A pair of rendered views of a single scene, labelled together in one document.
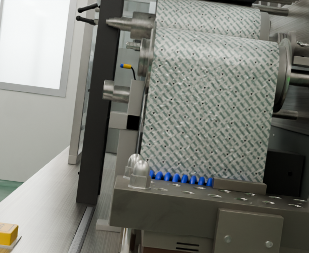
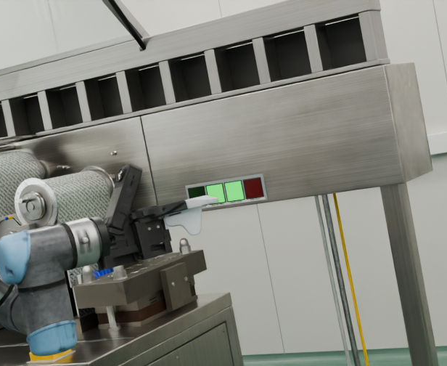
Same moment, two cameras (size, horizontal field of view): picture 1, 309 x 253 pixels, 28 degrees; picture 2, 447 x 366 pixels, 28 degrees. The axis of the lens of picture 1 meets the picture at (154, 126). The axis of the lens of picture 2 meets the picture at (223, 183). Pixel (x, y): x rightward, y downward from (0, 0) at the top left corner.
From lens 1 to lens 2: 1.87 m
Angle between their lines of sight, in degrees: 58
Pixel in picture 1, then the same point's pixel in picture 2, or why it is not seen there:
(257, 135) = not seen: hidden behind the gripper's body
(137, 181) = (122, 274)
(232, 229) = (172, 278)
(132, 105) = not seen: hidden behind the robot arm
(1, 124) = not seen: outside the picture
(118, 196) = (125, 285)
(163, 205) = (141, 280)
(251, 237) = (178, 279)
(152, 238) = (140, 303)
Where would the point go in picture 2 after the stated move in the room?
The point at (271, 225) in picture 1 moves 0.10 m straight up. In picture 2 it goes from (183, 268) to (175, 232)
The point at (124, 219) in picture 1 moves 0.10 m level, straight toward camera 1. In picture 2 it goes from (130, 297) to (163, 294)
